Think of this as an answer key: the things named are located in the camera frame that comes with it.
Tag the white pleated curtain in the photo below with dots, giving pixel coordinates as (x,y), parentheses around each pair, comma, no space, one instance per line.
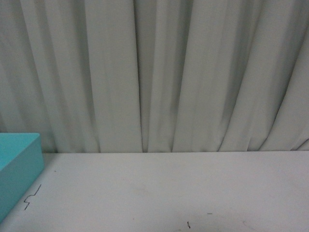
(156,75)

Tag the turquoise storage box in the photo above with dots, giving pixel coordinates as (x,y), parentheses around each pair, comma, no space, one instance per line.
(21,162)

